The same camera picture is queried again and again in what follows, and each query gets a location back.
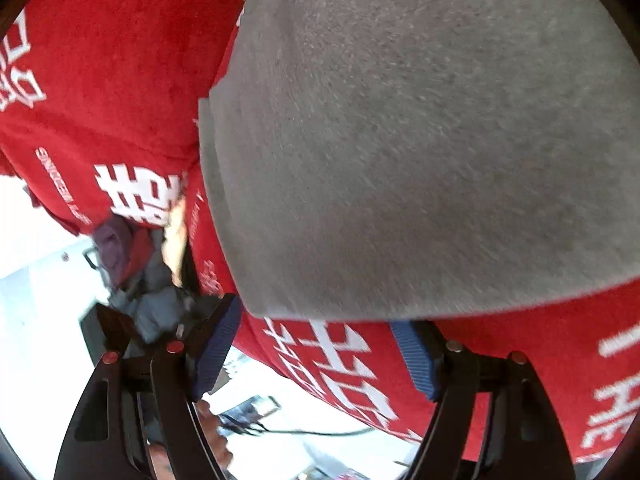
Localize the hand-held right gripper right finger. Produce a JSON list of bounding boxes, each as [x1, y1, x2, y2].
[[390, 319, 576, 480]]

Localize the red bed sheet white characters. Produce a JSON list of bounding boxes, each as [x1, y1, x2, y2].
[[0, 130, 201, 236]]

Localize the smartphone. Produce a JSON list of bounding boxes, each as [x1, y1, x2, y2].
[[220, 395, 278, 428]]

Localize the purple cloth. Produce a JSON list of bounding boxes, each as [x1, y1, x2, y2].
[[92, 215, 136, 286]]

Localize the grey-blue cloth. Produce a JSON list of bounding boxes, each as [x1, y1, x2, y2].
[[107, 230, 196, 341]]

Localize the black cable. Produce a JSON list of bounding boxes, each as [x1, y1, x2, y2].
[[215, 420, 376, 438]]

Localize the grey fleece garment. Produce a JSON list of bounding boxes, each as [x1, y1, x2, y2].
[[197, 0, 640, 323]]

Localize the red blanket with white pattern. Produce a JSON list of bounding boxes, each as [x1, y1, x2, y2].
[[0, 0, 640, 463]]

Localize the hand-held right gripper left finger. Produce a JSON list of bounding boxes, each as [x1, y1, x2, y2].
[[52, 294, 242, 480]]

